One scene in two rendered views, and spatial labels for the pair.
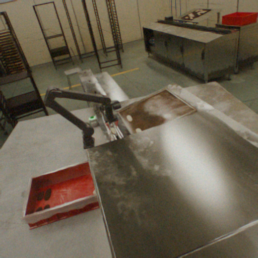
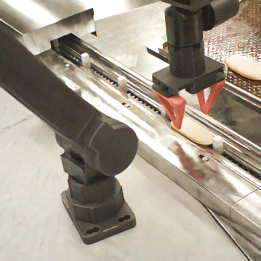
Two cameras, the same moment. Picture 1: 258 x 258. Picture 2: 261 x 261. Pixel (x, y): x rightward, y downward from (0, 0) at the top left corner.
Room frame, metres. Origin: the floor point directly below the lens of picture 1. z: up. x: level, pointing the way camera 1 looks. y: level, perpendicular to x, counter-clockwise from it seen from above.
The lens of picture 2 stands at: (0.77, 0.49, 1.46)
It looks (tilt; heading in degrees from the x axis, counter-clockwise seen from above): 35 degrees down; 341
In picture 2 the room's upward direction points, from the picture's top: 8 degrees counter-clockwise
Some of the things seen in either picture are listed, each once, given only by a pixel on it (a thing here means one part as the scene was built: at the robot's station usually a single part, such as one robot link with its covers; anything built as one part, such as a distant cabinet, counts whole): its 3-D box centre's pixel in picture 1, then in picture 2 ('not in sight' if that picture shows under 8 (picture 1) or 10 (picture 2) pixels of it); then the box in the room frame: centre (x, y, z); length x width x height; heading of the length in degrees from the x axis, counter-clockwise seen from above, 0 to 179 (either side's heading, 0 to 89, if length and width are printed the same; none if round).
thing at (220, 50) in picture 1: (191, 40); not in sight; (5.30, -1.82, 0.51); 3.00 x 1.26 x 1.03; 11
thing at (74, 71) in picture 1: (75, 80); not in sight; (5.03, 0.96, 0.23); 0.36 x 0.36 x 0.46; 17
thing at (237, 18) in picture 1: (239, 18); not in sight; (4.40, -2.41, 0.94); 0.51 x 0.36 x 0.13; 15
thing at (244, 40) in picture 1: (236, 46); not in sight; (4.40, -2.41, 0.44); 0.70 x 0.55 x 0.87; 11
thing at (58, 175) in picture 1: (70, 189); not in sight; (0.96, 0.41, 0.88); 0.49 x 0.34 x 0.10; 97
